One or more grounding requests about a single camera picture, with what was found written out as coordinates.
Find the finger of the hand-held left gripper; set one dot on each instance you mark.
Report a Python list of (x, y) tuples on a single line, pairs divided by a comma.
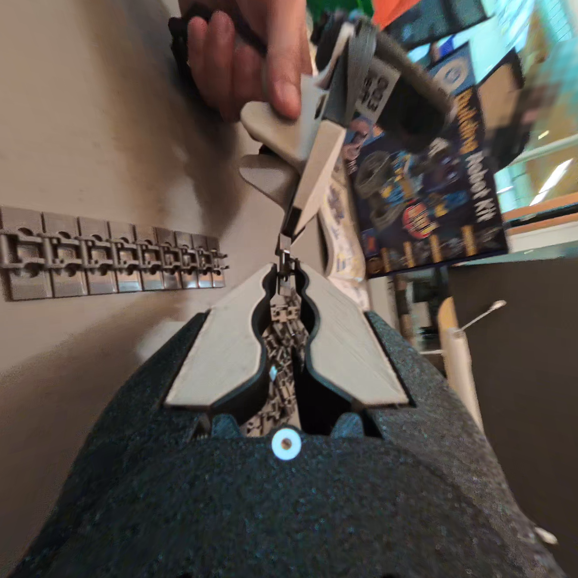
[(323, 158)]

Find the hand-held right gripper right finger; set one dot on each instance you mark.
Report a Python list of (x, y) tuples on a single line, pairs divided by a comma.
[(356, 356)]

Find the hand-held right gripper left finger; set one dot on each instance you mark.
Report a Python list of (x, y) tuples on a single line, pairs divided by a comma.
[(216, 356)]

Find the pile of grey track links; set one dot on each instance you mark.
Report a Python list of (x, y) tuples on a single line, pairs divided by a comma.
[(280, 343)]

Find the single grey track link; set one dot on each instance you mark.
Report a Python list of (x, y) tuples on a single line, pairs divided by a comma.
[(285, 266)]

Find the grey desk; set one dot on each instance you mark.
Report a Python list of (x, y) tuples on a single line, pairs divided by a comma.
[(90, 135)]

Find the person's left hand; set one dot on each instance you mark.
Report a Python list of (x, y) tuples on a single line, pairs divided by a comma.
[(284, 27)]

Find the instruction booklet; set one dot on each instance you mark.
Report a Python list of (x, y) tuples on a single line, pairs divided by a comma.
[(343, 235)]

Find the blue toy box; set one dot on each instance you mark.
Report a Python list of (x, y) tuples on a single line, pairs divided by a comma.
[(429, 203)]

